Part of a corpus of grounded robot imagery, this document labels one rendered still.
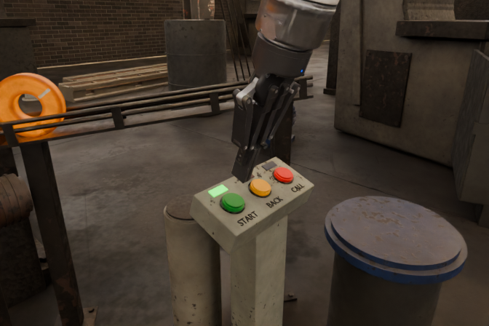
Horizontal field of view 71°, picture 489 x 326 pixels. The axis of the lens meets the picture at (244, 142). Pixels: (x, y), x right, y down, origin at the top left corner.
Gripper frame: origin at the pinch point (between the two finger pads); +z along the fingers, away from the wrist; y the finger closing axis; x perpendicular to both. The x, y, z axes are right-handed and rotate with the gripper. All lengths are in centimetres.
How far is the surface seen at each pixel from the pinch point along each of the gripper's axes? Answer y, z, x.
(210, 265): -3.2, 32.4, -2.0
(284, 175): -14.3, 8.6, 0.7
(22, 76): 13, 12, -58
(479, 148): -133, 24, 27
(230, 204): 1.3, 8.5, 0.7
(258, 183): -7.3, 8.5, -0.2
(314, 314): -41, 67, 18
